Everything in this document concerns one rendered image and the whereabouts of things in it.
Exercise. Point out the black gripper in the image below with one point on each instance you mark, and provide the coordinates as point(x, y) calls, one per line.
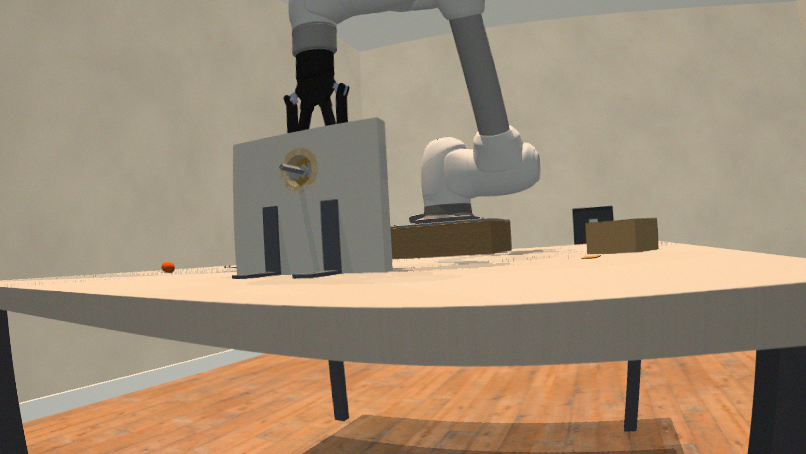
point(315, 85)

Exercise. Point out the brass door knob with grey square spindle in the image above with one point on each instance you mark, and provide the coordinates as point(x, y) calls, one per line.
point(298, 170)

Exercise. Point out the grey panel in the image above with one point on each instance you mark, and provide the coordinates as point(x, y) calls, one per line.
point(345, 161)

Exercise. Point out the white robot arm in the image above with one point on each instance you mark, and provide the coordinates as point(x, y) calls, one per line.
point(499, 163)

